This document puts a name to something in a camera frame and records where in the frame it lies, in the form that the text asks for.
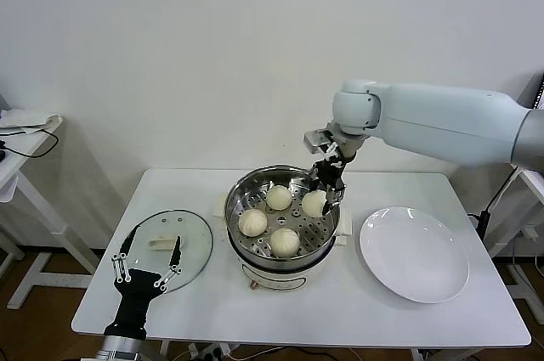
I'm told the white side table with cloth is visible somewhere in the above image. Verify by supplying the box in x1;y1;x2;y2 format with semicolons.
0;116;101;311

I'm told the white steamed baozi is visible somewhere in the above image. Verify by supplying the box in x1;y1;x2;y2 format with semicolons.
237;207;269;238
269;228;302;258
266;185;293;212
301;189;328;217

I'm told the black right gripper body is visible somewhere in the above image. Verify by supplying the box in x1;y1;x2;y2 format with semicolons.
315;158;348;193

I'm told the thin black looped cable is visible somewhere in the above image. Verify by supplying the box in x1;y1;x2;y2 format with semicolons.
0;127;60;162

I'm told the black power adapter with cable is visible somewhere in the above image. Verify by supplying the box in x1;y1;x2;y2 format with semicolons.
469;165;520;247

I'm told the round glass lid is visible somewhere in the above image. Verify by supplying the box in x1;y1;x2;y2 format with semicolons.
118;208;213;294

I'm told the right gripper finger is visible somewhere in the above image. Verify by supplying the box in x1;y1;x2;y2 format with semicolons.
306;165;322;193
320;183;347;217

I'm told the cream folded cloth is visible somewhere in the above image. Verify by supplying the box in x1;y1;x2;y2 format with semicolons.
0;109;63;131

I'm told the white side table with laptop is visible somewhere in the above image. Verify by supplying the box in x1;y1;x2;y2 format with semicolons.
492;165;544;319

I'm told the white floor power strip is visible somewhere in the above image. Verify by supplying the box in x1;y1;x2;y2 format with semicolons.
186;341;239;361

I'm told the white power plug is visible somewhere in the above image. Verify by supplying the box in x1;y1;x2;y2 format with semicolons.
520;224;541;243

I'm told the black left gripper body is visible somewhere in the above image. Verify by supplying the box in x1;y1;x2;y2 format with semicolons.
103;268;167;340

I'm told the cream electric cooker base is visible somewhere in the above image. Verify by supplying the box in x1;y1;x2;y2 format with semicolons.
212;190;354;294

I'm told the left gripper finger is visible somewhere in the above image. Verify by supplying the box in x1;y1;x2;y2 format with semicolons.
152;234;184;295
110;226;139;285

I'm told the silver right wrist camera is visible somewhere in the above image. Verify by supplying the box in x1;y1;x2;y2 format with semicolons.
303;125;337;154

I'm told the stainless steel steamer basket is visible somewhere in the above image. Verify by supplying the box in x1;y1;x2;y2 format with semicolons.
224;165;341;267

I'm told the open dark laptop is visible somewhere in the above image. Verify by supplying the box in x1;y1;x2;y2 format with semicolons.
533;74;544;110

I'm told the white round plate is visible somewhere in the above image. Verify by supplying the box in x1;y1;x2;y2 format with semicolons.
359;206;471;305

